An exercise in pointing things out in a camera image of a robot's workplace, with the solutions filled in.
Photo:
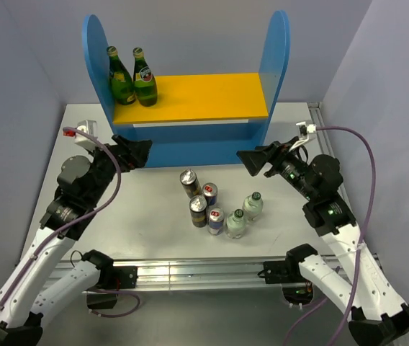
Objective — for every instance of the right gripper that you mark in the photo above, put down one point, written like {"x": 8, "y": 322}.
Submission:
{"x": 275, "y": 153}

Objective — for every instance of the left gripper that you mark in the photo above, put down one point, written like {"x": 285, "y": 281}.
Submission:
{"x": 130, "y": 153}

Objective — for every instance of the black gold can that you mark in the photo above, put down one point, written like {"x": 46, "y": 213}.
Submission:
{"x": 198, "y": 211}
{"x": 189, "y": 181}

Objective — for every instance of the red bull can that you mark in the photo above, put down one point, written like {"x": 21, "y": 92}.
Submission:
{"x": 210, "y": 192}
{"x": 215, "y": 221}

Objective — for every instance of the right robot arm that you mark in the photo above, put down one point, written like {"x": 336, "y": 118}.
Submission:
{"x": 376, "y": 314}

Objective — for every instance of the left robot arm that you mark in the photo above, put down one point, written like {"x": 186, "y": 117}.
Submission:
{"x": 26, "y": 305}

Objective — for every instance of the blue and yellow shelf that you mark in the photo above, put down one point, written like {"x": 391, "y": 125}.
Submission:
{"x": 198, "y": 119}

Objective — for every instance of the rear clear glass bottle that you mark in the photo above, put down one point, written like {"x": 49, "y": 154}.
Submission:
{"x": 253, "y": 206}

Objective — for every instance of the clear glass bottle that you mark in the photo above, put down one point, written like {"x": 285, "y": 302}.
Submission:
{"x": 253, "y": 206}
{"x": 235, "y": 224}

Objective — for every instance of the green bottle yellow label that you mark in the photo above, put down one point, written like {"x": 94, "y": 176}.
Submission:
{"x": 120, "y": 79}

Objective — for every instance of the green bottle red label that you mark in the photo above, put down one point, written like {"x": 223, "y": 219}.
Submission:
{"x": 144, "y": 80}

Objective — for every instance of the front clear glass bottle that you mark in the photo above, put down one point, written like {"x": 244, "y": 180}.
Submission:
{"x": 235, "y": 224}

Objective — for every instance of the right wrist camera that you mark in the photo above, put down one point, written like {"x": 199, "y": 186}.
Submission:
{"x": 307, "y": 132}

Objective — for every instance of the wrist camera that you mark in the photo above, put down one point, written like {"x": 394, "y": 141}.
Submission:
{"x": 89, "y": 127}
{"x": 307, "y": 132}

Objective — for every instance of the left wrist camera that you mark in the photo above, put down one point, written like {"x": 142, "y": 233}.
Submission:
{"x": 89, "y": 127}

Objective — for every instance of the aluminium right rail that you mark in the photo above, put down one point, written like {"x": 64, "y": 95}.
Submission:
{"x": 322, "y": 136}

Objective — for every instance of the aluminium rail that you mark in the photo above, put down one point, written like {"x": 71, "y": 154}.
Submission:
{"x": 322, "y": 136}
{"x": 198, "y": 274}

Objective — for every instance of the aluminium front rail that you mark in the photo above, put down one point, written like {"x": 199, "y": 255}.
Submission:
{"x": 198, "y": 274}

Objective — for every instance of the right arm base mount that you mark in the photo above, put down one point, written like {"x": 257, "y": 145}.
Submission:
{"x": 295, "y": 289}

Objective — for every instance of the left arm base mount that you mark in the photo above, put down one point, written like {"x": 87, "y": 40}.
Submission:
{"x": 117, "y": 279}

